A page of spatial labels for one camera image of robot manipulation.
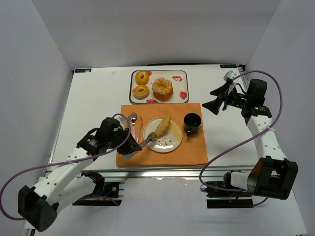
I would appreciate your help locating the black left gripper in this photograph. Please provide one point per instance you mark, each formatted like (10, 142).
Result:
(128, 141)

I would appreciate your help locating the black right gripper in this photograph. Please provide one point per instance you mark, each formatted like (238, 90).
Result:
(225, 97)

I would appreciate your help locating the metal serving tongs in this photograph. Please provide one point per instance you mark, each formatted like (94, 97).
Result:
(151, 137)

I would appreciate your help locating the oblong golden bread roll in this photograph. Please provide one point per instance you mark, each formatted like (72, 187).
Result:
(163, 126)

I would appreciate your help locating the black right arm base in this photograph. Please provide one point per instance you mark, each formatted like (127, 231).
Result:
(219, 199)

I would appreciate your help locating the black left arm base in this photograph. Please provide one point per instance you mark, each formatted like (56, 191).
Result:
(104, 193)

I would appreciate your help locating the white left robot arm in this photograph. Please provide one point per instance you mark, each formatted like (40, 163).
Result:
(41, 203)

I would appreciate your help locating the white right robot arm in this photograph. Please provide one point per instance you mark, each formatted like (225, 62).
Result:
(273, 175)

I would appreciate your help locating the sugar crusted round bread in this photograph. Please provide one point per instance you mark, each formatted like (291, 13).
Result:
(162, 89)

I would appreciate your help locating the dark green mug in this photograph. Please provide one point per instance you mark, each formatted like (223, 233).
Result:
(192, 123)

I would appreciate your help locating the cream ceramic plate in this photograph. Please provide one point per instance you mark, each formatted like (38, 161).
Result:
(169, 141)

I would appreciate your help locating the near glazed bagel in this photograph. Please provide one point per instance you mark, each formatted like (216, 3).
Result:
(141, 91)

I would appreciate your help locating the glazed bagel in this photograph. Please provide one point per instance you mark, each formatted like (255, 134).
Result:
(141, 91)
(142, 77)

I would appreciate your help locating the orange cloth placemat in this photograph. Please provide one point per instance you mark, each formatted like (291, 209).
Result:
(191, 151)

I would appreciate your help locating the strawberry print white tray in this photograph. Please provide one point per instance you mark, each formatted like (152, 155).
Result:
(179, 84)

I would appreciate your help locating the far glazed bagel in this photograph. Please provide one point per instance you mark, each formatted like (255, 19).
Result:
(142, 77)

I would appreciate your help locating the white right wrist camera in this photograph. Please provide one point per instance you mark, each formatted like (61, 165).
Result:
(230, 75)

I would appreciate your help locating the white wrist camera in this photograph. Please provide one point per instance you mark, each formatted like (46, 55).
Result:
(230, 75)
(121, 119)

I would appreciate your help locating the pink handled spoon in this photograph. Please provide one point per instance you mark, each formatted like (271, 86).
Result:
(133, 119)

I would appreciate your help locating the pink handled fork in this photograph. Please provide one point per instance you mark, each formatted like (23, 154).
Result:
(139, 131)

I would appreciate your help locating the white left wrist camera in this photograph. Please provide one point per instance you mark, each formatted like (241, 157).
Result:
(121, 119)

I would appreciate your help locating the pink handled knife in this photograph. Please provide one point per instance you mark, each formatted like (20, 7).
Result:
(128, 122)

